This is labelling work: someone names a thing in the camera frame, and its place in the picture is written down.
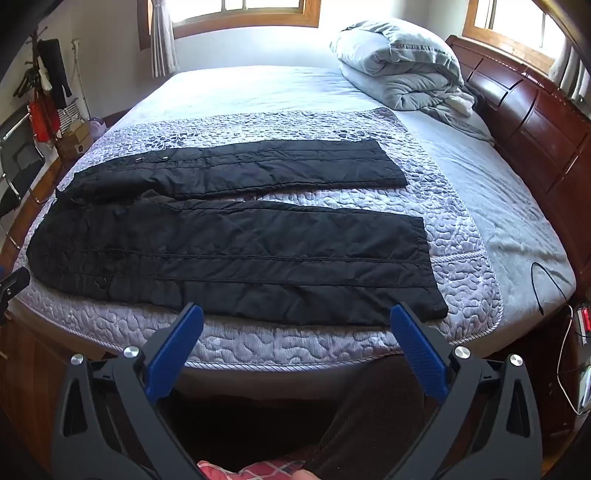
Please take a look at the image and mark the red bag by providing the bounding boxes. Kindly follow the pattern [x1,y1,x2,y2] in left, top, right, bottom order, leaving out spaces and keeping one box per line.
[28,90,62,144]

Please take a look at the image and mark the wooden coat rack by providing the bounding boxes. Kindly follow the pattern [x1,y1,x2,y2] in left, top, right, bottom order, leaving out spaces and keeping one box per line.
[14,25,51,100]

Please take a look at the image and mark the dark wooden headboard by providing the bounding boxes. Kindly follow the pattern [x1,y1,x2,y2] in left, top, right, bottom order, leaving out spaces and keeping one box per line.
[445,34,591,241]

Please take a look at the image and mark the black cable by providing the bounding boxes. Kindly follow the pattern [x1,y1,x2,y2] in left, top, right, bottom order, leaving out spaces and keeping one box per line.
[530,262,572,317]

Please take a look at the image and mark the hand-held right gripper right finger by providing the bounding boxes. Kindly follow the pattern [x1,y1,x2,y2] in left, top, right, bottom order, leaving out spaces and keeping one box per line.
[390,302,543,480]

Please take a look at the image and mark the small white cloth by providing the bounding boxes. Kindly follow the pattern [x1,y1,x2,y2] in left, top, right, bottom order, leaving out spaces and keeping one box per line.
[445,90,476,116]

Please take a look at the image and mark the black hanging garment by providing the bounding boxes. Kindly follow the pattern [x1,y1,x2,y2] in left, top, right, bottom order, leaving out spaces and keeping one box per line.
[37,39,73,110]

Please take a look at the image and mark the grey striped curtain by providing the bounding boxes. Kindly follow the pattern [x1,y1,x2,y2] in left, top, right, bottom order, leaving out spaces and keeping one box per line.
[150,0,178,78]

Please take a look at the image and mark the small wooden framed window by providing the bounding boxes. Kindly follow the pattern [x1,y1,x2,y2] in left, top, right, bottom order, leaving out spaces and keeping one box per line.
[464,0,568,75]

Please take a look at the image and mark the grey quilted bedspread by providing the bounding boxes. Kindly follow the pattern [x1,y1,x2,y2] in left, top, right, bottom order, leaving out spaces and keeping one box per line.
[11,107,504,370]

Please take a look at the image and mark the folded grey duvet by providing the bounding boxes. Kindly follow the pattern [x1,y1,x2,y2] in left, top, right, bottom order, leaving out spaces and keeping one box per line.
[330,19,495,139]

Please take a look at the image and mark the cardboard box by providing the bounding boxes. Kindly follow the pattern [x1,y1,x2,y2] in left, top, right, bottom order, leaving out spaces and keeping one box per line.
[58,129,93,160]

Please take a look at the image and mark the bed with light blue sheet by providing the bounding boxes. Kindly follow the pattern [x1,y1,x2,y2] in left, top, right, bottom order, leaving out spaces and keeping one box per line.
[0,65,578,384]

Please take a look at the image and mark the black metal frame chair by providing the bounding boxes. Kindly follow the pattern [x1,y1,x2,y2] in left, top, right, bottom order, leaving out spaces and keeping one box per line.
[0,111,47,250]

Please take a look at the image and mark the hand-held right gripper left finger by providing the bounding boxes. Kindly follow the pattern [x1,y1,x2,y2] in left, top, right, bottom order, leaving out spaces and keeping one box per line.
[51,302,206,480]

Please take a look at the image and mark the wide wooden framed window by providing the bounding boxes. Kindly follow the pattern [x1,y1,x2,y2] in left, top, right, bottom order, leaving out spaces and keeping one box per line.
[148,0,321,40]

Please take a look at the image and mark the pink plaid cloth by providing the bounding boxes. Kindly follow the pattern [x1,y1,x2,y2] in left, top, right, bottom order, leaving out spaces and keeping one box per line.
[196,456,319,480]

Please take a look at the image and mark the black pants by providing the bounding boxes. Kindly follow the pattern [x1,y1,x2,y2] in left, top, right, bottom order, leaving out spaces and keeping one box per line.
[26,140,450,326]

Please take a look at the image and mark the white cable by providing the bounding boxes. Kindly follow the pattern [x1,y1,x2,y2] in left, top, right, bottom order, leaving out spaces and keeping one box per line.
[556,305,588,415]

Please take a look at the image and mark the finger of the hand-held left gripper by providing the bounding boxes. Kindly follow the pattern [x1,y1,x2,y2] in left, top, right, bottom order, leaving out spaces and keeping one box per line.
[0,268,31,326]

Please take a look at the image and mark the person's leg in dark trousers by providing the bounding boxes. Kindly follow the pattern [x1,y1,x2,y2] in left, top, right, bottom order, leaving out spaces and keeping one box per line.
[305,360,444,480]

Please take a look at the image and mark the white curtain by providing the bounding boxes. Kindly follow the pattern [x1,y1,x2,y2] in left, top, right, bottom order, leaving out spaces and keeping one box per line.
[549,41,591,102]

